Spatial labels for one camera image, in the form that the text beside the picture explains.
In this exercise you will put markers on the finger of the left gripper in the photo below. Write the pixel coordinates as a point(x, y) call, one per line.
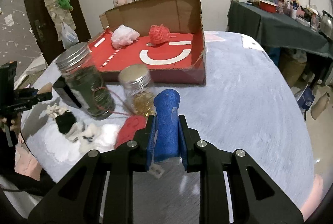
point(31, 101)
point(25, 92)

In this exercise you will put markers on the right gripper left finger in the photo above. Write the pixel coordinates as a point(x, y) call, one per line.
point(99, 188)

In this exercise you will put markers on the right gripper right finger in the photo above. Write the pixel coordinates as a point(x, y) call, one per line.
point(233, 187)

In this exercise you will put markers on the blue foam sleeve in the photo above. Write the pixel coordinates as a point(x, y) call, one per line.
point(166, 105)

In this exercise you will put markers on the white mesh bath pouf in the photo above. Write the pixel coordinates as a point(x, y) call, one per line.
point(123, 36)

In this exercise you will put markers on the red mesh bath pouf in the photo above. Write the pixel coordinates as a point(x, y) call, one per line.
point(159, 34)

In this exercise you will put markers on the person's left hand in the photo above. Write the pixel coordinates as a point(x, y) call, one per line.
point(14, 125)

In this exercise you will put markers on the beige knitted headband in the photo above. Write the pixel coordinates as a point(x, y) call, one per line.
point(55, 111)

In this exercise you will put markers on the dark patterned box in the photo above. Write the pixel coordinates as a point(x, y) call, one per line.
point(64, 91)

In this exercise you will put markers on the black scrunchie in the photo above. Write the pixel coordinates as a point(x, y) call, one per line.
point(65, 122)

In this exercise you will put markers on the large jar dark contents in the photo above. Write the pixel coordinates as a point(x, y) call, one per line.
point(85, 81)

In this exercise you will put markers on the white plastic bag on door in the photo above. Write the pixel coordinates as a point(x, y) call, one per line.
point(69, 37)

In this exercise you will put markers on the red knitted cloth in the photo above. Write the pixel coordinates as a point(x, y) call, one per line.
point(128, 130)

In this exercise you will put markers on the green plush on door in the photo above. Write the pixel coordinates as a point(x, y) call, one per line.
point(65, 4)

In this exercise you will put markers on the small jar yellow beads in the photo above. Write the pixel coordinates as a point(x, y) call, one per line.
point(139, 89)

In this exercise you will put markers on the dark wooden door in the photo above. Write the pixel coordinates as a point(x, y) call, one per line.
point(46, 17)

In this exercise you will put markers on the red cardboard box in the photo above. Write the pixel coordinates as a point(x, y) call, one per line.
point(178, 61)

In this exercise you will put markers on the green tablecloth side table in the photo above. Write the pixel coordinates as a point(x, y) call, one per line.
point(276, 30)

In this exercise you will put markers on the metal kettle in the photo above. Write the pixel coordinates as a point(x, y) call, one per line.
point(326, 25)

